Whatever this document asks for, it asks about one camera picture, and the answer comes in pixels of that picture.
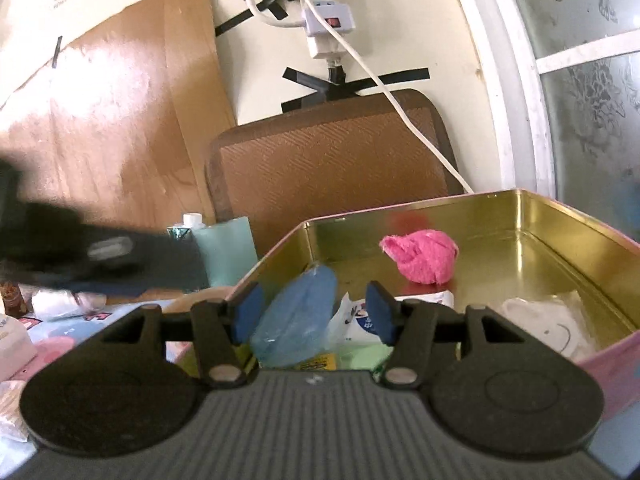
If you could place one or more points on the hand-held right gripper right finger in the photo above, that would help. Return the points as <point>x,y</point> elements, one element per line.
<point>378,312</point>

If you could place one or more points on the white framed frosted window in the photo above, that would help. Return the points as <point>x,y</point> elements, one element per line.
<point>575,85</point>

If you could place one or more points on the large white tissue pack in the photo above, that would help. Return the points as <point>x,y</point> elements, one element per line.
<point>15,345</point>

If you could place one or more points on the wooden board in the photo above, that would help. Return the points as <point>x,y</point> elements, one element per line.
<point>125,110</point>

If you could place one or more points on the green drink carton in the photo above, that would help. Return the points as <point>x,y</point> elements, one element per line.
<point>192,221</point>

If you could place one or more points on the pink knitted cloth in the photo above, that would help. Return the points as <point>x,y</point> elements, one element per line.
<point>425,257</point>

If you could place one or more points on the white power adapter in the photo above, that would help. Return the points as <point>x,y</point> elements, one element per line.
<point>330,30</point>

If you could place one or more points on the light green packet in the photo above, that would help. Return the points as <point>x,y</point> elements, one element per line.
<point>360,357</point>

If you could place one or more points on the teal plastic cup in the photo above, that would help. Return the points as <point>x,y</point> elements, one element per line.
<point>225,250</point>

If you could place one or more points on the black tape strip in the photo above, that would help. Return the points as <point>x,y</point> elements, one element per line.
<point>250,17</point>

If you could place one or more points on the yellow pack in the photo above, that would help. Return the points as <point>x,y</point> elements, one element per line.
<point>320,361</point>

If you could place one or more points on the bag of cotton swabs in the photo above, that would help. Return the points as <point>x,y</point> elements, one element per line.
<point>12,410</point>

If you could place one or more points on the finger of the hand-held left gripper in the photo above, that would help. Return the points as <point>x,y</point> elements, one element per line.
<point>150,265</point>

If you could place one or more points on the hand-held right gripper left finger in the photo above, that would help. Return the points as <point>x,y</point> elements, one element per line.
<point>248,310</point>

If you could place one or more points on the pink tin box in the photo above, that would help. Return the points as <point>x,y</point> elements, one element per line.
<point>500,230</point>

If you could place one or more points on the white blue printed packet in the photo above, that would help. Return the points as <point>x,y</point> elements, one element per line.
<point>357,330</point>

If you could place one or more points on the blue plastic pouch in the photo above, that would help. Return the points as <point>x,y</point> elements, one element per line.
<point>295,320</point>

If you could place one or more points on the bagged white paper cups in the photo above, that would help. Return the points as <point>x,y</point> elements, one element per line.
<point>55,305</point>

